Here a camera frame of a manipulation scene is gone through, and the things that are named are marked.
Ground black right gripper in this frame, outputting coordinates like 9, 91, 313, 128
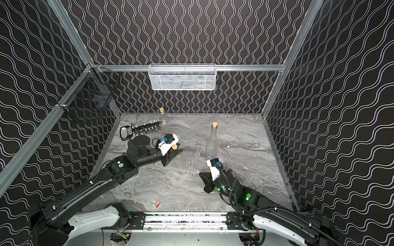
198, 171, 237, 204

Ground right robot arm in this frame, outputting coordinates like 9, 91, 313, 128
199, 172, 340, 246

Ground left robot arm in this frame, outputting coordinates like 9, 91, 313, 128
28, 134, 182, 246

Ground tall clear corked bottle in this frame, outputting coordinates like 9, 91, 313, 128
205, 122, 219, 159

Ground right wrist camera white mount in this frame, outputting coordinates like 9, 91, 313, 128
206, 158, 223, 181

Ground metal base rail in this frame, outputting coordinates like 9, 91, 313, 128
101, 211, 265, 233

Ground white wire mesh basket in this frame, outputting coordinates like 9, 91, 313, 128
148, 64, 217, 91

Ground black wire basket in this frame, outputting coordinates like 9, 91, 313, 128
61, 67, 121, 125

